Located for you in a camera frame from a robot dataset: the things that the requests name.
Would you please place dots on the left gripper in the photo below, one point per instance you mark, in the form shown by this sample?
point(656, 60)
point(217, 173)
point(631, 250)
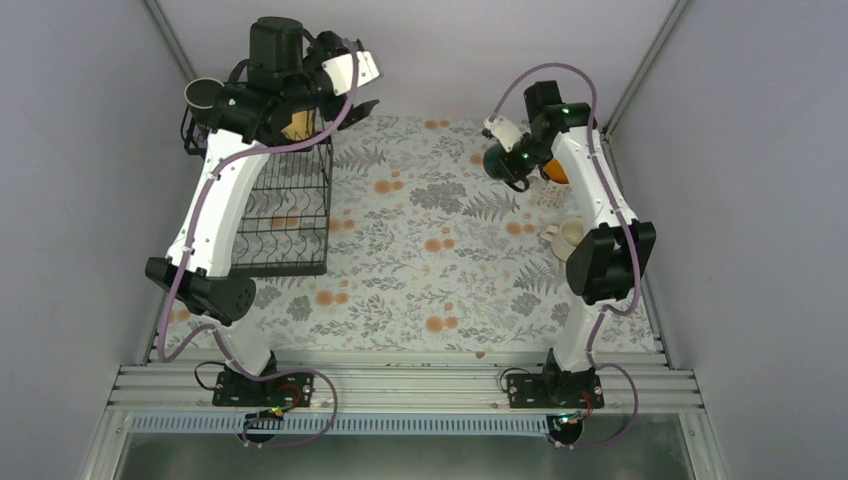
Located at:
point(322, 44)

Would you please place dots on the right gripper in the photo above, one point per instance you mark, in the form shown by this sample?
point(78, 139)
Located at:
point(516, 173)

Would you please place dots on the dark green mug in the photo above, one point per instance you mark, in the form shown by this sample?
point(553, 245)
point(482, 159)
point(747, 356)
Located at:
point(495, 164)

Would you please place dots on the floral white mug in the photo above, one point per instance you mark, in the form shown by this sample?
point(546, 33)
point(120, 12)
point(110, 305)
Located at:
point(555, 185)

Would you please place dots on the yellow cup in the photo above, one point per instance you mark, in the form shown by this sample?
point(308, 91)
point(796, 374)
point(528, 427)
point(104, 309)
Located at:
point(301, 127)

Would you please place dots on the beige mug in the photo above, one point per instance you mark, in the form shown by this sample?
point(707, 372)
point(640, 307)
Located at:
point(564, 238)

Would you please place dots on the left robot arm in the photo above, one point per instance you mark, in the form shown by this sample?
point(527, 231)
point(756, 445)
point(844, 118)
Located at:
point(273, 63)

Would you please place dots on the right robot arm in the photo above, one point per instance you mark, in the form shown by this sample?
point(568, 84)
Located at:
point(607, 264)

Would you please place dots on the floral tablecloth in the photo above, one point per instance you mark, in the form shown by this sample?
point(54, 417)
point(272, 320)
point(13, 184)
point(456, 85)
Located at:
point(425, 252)

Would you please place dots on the black mug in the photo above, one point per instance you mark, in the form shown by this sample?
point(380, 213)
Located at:
point(200, 95)

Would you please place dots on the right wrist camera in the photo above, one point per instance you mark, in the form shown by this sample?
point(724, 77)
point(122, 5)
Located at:
point(504, 131)

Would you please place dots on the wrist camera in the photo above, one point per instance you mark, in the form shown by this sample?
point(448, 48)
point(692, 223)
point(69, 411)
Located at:
point(504, 131)
point(348, 70)

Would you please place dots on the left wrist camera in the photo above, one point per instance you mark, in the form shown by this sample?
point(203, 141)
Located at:
point(348, 70)

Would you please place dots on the black wire dish rack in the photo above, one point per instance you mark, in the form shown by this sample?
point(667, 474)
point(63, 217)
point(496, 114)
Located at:
point(262, 203)

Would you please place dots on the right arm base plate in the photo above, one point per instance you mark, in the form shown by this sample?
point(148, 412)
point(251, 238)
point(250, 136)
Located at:
point(552, 388)

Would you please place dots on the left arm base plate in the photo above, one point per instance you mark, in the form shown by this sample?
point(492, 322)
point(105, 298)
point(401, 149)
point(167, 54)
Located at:
point(285, 392)

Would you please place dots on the slotted cable duct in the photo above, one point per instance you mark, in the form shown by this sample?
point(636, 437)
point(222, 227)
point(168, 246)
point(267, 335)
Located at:
point(344, 424)

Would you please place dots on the aluminium rail frame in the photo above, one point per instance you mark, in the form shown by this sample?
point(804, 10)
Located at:
point(405, 383)

